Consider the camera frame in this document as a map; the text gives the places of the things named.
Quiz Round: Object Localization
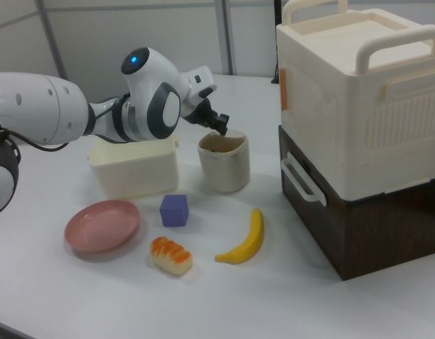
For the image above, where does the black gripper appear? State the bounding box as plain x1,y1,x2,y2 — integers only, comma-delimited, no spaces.
183,100,230,136

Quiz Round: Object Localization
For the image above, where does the small cream lidded trash can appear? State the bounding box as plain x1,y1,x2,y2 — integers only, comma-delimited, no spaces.
197,128,251,195

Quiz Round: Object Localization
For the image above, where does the cream rectangular plastic bin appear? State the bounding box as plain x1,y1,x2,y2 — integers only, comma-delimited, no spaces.
87,133,181,201

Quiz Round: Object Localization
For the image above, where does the purple cube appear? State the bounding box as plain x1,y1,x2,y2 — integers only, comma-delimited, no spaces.
159,194,189,228

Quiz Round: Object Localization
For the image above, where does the yellow toy banana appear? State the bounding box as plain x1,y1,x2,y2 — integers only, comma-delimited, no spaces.
214,207,265,264

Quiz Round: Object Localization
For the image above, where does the toy bread loaf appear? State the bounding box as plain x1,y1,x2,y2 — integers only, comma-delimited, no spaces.
148,236,194,277

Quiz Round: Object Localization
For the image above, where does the pink plastic plate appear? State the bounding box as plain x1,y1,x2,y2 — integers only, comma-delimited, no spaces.
64,199,141,253

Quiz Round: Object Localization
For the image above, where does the dark wooden drawer cabinet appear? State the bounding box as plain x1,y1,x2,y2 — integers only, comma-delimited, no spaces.
278,125,435,282

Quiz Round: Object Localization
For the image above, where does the orange door handle strip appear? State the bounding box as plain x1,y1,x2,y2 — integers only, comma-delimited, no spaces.
280,69,289,112

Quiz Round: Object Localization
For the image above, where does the black hanging cable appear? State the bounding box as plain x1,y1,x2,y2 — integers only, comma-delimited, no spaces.
270,0,282,85

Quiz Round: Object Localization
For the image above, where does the white drawer handle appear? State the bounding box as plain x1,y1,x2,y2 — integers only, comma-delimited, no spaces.
280,151,328,206

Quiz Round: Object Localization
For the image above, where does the cream toy box with handles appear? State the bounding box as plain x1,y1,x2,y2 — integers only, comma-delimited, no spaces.
275,0,435,201

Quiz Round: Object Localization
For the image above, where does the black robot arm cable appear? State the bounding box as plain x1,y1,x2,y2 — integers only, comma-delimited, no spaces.
0,92,131,227

